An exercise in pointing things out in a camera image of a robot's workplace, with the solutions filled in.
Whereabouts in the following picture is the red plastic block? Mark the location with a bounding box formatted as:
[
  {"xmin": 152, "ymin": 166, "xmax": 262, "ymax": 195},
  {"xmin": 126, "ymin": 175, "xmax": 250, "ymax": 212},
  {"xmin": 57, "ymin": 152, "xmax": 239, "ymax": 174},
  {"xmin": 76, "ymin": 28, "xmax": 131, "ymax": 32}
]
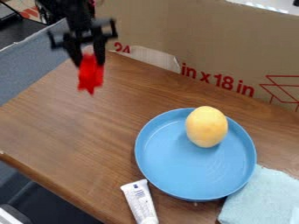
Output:
[{"xmin": 77, "ymin": 54, "xmax": 104, "ymax": 95}]

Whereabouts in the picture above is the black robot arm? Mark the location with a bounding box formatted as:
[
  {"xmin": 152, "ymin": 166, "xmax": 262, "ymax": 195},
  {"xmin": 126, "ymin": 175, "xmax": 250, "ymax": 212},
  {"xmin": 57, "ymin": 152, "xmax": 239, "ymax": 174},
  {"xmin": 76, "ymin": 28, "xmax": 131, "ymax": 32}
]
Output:
[{"xmin": 47, "ymin": 0, "xmax": 118, "ymax": 67}]

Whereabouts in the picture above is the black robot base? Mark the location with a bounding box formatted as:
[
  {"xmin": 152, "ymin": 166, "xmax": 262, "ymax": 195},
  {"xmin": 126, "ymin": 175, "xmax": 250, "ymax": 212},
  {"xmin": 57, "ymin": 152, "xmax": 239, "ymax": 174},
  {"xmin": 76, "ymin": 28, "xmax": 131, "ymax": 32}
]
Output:
[{"xmin": 33, "ymin": 0, "xmax": 96, "ymax": 25}]

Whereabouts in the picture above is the yellow lemon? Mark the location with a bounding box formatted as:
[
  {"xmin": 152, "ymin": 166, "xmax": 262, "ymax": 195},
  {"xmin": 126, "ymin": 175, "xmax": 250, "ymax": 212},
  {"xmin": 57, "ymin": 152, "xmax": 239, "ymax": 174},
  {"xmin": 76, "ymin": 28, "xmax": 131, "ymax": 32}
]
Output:
[{"xmin": 186, "ymin": 106, "xmax": 228, "ymax": 148}]

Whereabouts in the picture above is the white cream tube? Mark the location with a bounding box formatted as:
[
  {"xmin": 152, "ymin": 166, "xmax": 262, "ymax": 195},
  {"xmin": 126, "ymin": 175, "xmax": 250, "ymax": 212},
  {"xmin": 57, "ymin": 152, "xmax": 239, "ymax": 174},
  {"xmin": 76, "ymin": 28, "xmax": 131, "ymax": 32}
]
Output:
[{"xmin": 120, "ymin": 179, "xmax": 159, "ymax": 224}]

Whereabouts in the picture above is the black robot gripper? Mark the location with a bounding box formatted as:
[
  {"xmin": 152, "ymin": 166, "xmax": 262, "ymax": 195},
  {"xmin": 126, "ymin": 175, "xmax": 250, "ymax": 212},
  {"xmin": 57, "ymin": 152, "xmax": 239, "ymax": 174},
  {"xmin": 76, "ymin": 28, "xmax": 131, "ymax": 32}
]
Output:
[{"xmin": 48, "ymin": 8, "xmax": 118, "ymax": 67}]

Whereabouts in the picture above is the brown cardboard box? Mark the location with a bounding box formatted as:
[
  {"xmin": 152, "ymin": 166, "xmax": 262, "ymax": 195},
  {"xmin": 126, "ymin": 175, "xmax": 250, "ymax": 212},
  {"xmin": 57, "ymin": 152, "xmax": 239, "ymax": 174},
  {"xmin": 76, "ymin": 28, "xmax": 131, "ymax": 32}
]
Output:
[{"xmin": 95, "ymin": 0, "xmax": 299, "ymax": 114}]

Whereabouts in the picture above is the light blue towel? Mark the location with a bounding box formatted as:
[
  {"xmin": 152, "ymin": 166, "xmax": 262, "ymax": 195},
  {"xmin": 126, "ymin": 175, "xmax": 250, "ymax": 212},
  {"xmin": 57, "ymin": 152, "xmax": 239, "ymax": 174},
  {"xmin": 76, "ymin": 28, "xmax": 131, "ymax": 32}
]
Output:
[{"xmin": 218, "ymin": 165, "xmax": 299, "ymax": 224}]

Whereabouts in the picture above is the blue round plate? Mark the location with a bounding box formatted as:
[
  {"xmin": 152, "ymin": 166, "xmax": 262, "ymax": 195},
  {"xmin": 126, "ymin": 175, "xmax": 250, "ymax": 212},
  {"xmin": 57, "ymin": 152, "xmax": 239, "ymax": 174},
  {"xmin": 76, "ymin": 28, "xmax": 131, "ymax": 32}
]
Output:
[{"xmin": 135, "ymin": 108, "xmax": 258, "ymax": 202}]

